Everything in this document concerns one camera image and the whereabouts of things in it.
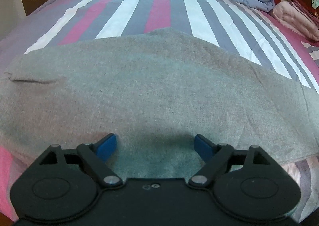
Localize grey pants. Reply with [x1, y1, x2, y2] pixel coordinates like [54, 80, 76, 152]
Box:
[1, 28, 318, 177]

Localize striped pink grey bedsheet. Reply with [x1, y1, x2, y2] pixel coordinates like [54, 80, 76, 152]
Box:
[0, 0, 319, 224]

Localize striped grey white pillow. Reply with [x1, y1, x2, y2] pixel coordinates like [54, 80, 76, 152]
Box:
[301, 41, 319, 66]

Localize folded pink blanket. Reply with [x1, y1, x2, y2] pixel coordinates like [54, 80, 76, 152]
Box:
[270, 0, 318, 41]

